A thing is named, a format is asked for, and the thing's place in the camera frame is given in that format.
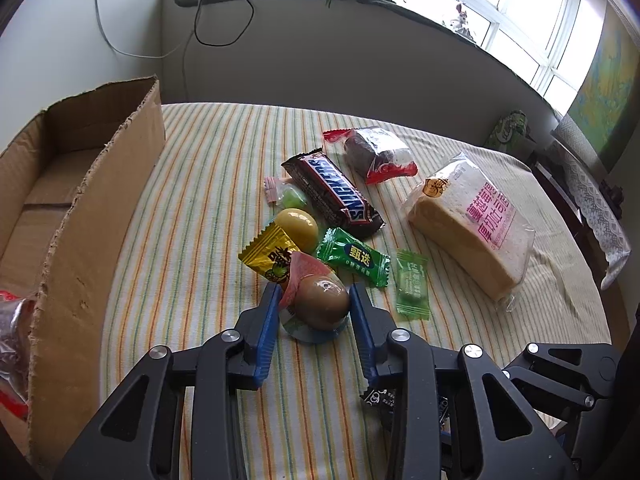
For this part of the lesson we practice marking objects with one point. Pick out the light green candy packet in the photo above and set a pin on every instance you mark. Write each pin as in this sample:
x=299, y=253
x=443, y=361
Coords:
x=412, y=285

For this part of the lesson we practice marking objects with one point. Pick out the brown chocolate bar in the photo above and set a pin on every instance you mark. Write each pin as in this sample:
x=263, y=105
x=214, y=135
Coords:
x=330, y=190

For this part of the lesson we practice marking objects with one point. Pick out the small figurine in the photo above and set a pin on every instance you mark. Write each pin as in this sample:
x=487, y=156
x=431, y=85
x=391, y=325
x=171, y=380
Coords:
x=462, y=20

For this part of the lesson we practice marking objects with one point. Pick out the green patterned bag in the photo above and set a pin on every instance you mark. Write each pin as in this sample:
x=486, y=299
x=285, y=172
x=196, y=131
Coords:
x=507, y=132

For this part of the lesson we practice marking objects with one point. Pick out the white framed window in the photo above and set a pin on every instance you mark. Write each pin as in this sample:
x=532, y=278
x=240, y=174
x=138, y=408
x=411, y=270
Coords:
x=500, y=0

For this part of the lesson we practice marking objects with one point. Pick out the brownie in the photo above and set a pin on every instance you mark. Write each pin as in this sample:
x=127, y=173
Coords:
x=372, y=152

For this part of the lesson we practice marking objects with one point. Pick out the yellow candy packet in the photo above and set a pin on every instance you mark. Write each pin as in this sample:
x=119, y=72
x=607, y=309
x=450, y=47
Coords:
x=267, y=255

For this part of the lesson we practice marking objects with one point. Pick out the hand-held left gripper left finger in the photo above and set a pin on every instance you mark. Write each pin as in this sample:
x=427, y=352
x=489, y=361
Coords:
x=265, y=330

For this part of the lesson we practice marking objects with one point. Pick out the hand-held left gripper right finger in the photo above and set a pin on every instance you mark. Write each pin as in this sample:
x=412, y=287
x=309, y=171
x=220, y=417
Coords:
x=362, y=330

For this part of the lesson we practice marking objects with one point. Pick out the green yellow wall poster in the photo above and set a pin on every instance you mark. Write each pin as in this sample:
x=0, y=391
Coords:
x=605, y=95

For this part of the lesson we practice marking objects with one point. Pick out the dark green candy packet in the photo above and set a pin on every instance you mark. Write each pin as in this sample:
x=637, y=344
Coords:
x=352, y=257

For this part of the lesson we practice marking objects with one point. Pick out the white lace cloth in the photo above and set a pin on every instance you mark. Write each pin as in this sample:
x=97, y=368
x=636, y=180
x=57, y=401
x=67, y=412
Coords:
x=585, y=185

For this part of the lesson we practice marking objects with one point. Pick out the brown egg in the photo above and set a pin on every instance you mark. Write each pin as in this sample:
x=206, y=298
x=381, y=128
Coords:
x=320, y=300

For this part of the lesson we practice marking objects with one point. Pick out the clear packet with red edge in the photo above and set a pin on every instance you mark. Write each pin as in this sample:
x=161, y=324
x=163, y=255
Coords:
x=12, y=340

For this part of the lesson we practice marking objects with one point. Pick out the sliced bread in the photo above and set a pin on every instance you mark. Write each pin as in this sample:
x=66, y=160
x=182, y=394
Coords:
x=465, y=230

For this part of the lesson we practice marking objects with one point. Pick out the black snack packet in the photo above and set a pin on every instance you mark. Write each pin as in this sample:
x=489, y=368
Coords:
x=380, y=400

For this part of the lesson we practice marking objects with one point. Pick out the dark stone window sill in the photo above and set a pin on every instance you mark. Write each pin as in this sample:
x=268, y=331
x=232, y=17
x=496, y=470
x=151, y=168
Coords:
x=350, y=2

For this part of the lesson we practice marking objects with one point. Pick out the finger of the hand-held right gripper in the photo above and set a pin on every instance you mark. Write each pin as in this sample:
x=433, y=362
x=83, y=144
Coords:
x=565, y=365

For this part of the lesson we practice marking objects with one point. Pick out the striped bed sheet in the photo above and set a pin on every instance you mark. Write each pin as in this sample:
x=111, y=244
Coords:
x=200, y=210

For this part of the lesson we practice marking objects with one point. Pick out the yellow egg-shaped candy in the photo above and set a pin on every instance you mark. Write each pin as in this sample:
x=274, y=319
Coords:
x=297, y=227

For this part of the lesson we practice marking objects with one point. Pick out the brown cardboard box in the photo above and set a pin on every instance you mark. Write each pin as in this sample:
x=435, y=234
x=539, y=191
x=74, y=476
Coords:
x=75, y=260

